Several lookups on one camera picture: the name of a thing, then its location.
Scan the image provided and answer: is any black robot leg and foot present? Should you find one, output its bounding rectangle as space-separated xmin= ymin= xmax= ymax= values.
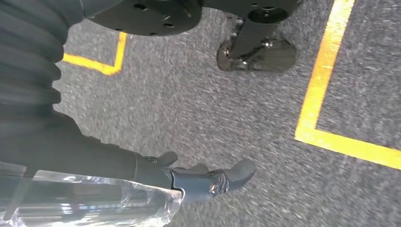
xmin=87 ymin=0 xmax=301 ymax=73

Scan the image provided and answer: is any yellow floor tape square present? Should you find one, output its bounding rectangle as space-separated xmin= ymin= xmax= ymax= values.
xmin=294 ymin=0 xmax=401 ymax=171
xmin=62 ymin=31 xmax=128 ymax=77

